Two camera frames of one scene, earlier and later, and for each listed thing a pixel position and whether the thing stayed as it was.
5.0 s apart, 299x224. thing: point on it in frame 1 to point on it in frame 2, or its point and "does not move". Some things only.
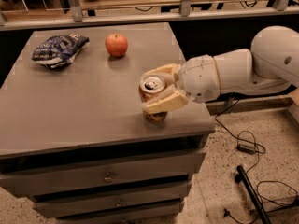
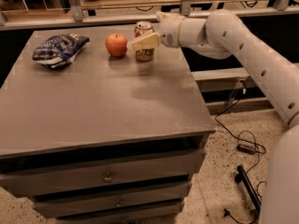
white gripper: [198, 77] to [169, 30]
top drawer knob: [107, 178] does not move
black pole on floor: [242, 177] does not move
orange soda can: [150, 86] to [143, 29]
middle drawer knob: [118, 203] does not move
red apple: [116, 44] does not move
